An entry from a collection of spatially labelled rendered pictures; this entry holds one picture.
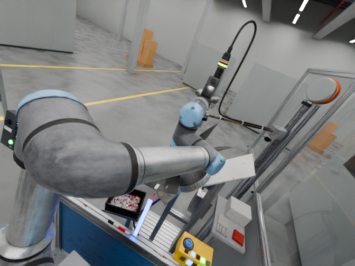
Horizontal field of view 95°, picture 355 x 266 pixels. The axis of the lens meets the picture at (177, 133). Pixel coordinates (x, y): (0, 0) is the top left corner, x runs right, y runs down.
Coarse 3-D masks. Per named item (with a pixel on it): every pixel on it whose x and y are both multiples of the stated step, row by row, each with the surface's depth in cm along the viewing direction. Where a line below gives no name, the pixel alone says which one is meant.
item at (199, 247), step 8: (184, 232) 80; (184, 240) 77; (192, 240) 78; (176, 248) 78; (184, 248) 74; (192, 248) 75; (200, 248) 77; (208, 248) 78; (176, 256) 75; (184, 256) 73; (192, 256) 72; (200, 256) 74; (208, 256) 75; (184, 264) 75; (200, 264) 71
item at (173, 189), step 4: (176, 176) 94; (156, 180) 89; (160, 180) 89; (164, 180) 90; (168, 180) 90; (172, 180) 91; (176, 180) 91; (148, 184) 87; (152, 184) 87; (156, 184) 87; (160, 184) 87; (164, 184) 87; (168, 184) 88; (172, 184) 88; (176, 184) 89; (160, 188) 85; (164, 188) 85; (168, 188) 85; (172, 188) 86; (176, 188) 86; (168, 192) 83; (172, 192) 83; (176, 192) 84
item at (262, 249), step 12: (312, 72) 153; (324, 72) 132; (336, 72) 118; (348, 72) 104; (288, 96) 178; (348, 96) 96; (336, 108) 100; (324, 120) 104; (312, 132) 109; (252, 144) 214; (300, 144) 114; (288, 156) 120; (276, 168) 127; (264, 180) 136; (264, 240) 103; (264, 252) 95; (264, 264) 90
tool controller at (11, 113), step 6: (6, 114) 80; (12, 114) 79; (6, 120) 79; (12, 120) 80; (6, 126) 81; (12, 126) 80; (6, 132) 82; (12, 132) 81; (6, 138) 83; (12, 138) 82; (6, 144) 83
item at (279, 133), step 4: (272, 128) 111; (276, 128) 108; (280, 128) 110; (284, 128) 112; (268, 132) 113; (272, 132) 110; (276, 132) 107; (280, 132) 108; (284, 132) 109; (272, 136) 110; (276, 136) 109; (280, 136) 110
